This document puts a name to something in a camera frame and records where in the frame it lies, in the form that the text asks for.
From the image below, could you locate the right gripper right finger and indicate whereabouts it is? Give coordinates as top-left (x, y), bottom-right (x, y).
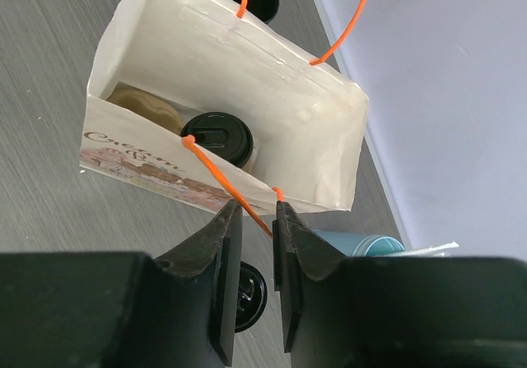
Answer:
top-left (273, 202), bottom-right (526, 367)

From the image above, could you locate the light blue straw tin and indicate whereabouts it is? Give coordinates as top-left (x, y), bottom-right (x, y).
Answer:
top-left (314, 230), bottom-right (405, 257)

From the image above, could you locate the black cup lid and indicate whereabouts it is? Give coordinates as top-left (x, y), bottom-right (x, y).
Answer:
top-left (181, 112), bottom-right (254, 168)

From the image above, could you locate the brown pulp cup carrier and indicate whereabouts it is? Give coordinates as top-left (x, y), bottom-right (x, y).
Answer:
top-left (106, 87), bottom-right (184, 135)

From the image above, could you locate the paper bag with orange handles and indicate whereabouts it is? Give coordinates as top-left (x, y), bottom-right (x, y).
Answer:
top-left (80, 0), bottom-right (368, 215)

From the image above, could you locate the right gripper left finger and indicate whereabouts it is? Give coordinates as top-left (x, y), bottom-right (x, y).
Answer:
top-left (1, 201), bottom-right (243, 367)

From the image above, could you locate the black cup with lid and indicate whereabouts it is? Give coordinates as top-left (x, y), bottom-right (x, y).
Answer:
top-left (235, 262), bottom-right (268, 333)

